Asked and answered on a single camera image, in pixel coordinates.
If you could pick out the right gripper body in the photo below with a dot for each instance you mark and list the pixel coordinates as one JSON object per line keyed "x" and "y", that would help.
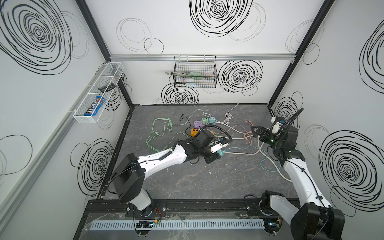
{"x": 267, "y": 133}

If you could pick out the teal charger plug front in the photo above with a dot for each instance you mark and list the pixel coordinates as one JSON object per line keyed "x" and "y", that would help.
{"x": 220, "y": 152}

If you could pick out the orange power strip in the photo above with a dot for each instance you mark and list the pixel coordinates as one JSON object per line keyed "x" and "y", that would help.
{"x": 194, "y": 132}

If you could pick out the purple power strip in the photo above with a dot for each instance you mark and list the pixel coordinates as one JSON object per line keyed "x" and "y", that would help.
{"x": 198, "y": 124}

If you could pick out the teal charger plug small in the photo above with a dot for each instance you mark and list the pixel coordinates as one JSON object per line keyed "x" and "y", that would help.
{"x": 212, "y": 120}

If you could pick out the light green charger plug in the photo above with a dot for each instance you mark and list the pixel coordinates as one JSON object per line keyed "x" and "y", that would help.
{"x": 205, "y": 121}

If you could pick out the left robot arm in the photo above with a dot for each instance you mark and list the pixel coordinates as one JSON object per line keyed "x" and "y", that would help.
{"x": 129, "y": 176}

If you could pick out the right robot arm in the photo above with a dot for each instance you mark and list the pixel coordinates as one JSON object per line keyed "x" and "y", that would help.
{"x": 315, "y": 218}

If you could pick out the green tongs in basket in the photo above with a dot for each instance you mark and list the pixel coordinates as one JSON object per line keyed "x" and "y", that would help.
{"x": 193, "y": 75}

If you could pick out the black remote control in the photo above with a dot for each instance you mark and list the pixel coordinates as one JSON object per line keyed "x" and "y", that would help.
{"x": 107, "y": 88}

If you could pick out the blue candy packet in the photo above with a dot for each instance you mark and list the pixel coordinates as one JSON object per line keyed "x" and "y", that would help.
{"x": 95, "y": 106}

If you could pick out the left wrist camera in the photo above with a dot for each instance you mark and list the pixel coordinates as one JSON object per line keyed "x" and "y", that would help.
{"x": 218, "y": 145}

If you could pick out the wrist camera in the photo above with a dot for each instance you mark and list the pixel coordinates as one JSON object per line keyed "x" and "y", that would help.
{"x": 277, "y": 123}
{"x": 218, "y": 145}

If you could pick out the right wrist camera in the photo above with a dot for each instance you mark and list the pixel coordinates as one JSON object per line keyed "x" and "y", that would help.
{"x": 277, "y": 123}

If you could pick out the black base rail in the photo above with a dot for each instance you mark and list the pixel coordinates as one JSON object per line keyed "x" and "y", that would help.
{"x": 166, "y": 207}

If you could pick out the grey slotted cable duct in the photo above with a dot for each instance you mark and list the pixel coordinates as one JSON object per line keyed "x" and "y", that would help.
{"x": 213, "y": 224}

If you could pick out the black wire basket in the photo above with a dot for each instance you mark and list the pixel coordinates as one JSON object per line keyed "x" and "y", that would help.
{"x": 197, "y": 71}

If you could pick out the white wire shelf basket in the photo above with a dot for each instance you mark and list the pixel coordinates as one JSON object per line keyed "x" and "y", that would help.
{"x": 107, "y": 73}

